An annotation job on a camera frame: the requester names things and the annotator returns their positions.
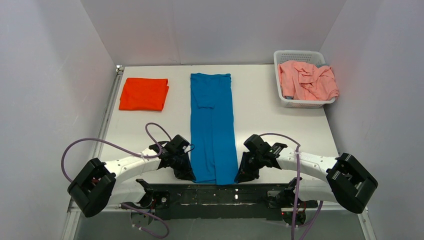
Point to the blue t shirt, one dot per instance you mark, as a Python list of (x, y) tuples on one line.
[(214, 158)]

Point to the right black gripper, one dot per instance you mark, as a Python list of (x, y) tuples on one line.
[(249, 162)]

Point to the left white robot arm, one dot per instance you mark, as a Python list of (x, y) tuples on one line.
[(100, 184)]

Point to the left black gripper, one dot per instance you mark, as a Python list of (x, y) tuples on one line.
[(182, 162)]

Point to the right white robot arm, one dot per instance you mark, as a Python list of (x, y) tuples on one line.
[(337, 179)]

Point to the white plastic basket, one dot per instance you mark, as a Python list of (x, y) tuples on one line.
[(311, 57)]

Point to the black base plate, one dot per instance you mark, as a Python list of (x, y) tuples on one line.
[(269, 201)]

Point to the folded orange t shirt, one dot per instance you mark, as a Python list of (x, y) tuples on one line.
[(144, 94)]

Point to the aluminium frame rail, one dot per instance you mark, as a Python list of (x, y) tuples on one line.
[(210, 157)]

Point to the pink t shirt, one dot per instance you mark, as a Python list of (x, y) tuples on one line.
[(307, 82)]

